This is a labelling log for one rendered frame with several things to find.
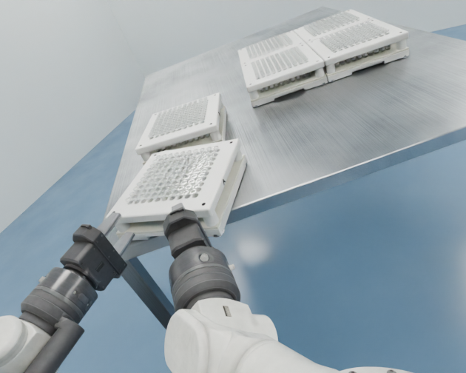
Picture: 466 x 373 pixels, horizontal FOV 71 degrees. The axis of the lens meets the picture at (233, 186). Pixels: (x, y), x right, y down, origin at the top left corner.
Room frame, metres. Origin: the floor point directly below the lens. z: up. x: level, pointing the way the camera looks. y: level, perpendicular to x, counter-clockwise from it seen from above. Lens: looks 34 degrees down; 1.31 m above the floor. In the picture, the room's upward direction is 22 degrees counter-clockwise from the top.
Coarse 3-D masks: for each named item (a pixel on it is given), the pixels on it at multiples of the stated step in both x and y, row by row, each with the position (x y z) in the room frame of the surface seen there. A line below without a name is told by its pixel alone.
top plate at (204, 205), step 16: (208, 144) 0.72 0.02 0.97; (224, 144) 0.69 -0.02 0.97; (240, 144) 0.69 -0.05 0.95; (224, 160) 0.62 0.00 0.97; (208, 176) 0.58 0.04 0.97; (224, 176) 0.57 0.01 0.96; (128, 192) 0.65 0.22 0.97; (208, 192) 0.53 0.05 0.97; (112, 208) 0.61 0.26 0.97; (128, 208) 0.59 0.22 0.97; (144, 208) 0.56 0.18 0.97; (160, 208) 0.54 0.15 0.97; (192, 208) 0.50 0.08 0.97; (208, 208) 0.48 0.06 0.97
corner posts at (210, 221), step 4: (240, 152) 0.68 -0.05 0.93; (236, 156) 0.67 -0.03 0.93; (240, 156) 0.67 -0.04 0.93; (236, 160) 0.67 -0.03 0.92; (212, 216) 0.48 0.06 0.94; (216, 216) 0.49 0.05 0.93; (204, 220) 0.49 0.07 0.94; (208, 220) 0.48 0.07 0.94; (212, 220) 0.48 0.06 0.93; (216, 220) 0.49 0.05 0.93; (116, 224) 0.58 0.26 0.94; (120, 224) 0.58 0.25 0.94; (124, 224) 0.58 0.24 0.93; (128, 224) 0.59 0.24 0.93; (208, 224) 0.49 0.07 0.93; (212, 224) 0.48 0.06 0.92; (120, 228) 0.58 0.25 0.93; (124, 228) 0.58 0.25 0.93; (128, 228) 0.58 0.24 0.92
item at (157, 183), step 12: (180, 156) 0.70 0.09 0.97; (192, 156) 0.68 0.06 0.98; (204, 156) 0.66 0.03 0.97; (156, 168) 0.70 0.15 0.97; (168, 168) 0.67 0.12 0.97; (180, 168) 0.64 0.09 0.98; (192, 168) 0.62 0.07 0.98; (156, 180) 0.64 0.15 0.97; (168, 180) 0.62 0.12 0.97; (180, 180) 0.60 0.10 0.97; (192, 180) 0.58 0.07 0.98; (144, 192) 0.61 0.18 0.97; (156, 192) 0.60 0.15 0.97; (168, 192) 0.57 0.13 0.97
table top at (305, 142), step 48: (240, 48) 1.79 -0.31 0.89; (432, 48) 0.89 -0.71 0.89; (144, 96) 1.64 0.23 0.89; (192, 96) 1.35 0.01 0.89; (240, 96) 1.13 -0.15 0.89; (288, 96) 0.97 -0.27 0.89; (336, 96) 0.84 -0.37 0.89; (384, 96) 0.74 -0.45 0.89; (432, 96) 0.65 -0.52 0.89; (288, 144) 0.70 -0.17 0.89; (336, 144) 0.62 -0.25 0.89; (384, 144) 0.55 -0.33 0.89; (432, 144) 0.51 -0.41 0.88; (240, 192) 0.59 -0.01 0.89; (288, 192) 0.53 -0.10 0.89; (144, 240) 0.56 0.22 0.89
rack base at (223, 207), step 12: (240, 168) 0.65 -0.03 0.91; (228, 180) 0.61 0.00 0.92; (240, 180) 0.62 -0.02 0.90; (228, 192) 0.57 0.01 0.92; (228, 204) 0.54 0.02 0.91; (228, 216) 0.52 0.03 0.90; (132, 228) 0.58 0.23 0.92; (144, 228) 0.56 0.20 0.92; (156, 228) 0.55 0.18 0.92; (204, 228) 0.49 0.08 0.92; (216, 228) 0.48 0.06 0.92; (132, 240) 0.57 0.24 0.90
